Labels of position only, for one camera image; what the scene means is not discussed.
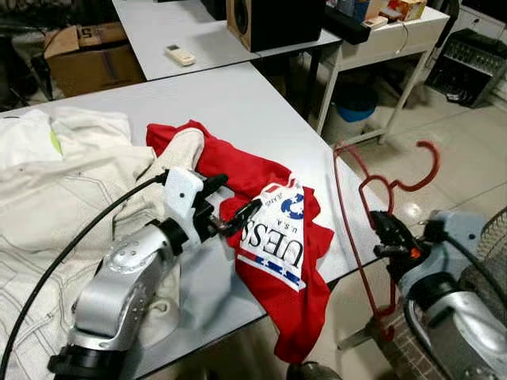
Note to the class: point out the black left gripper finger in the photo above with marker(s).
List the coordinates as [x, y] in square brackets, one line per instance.
[240, 215]
[215, 184]

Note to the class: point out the red shirt with printed logo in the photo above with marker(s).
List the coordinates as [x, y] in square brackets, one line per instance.
[238, 170]

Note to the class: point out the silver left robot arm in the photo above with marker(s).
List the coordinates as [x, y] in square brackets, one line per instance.
[119, 293]

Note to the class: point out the grey rectangular table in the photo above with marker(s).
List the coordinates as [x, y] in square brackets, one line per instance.
[238, 95]
[150, 24]

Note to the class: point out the grey Milux floor fan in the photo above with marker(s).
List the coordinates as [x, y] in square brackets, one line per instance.
[495, 253]

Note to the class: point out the white remote control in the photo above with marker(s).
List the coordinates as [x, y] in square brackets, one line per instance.
[181, 55]

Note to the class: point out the cream jacket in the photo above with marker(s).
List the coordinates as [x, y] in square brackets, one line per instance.
[71, 206]

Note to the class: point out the white bin with blue liner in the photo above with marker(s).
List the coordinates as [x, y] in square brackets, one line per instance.
[356, 111]

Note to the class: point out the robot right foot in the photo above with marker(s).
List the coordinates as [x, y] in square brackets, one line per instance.
[313, 372]

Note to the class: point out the brown cardboard box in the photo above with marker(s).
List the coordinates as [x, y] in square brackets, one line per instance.
[95, 71]

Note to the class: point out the brown wooden speaker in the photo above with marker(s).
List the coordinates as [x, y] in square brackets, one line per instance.
[277, 24]

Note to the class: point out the black audio mixer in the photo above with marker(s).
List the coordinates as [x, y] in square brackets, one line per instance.
[467, 71]

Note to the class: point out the white shirt with green tag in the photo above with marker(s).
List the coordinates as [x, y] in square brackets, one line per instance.
[24, 142]

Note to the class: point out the black long speaker bar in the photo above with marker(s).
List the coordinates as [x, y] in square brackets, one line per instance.
[344, 25]

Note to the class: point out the white small desk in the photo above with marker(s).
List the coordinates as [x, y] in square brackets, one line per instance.
[396, 36]

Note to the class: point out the orange snack box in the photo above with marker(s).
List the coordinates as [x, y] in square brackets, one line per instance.
[408, 9]

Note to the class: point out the white cabinet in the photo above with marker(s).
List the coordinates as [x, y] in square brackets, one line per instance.
[487, 24]

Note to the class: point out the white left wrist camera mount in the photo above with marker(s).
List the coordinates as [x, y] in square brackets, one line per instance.
[181, 194]

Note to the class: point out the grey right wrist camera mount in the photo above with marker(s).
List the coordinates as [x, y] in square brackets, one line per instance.
[455, 237]

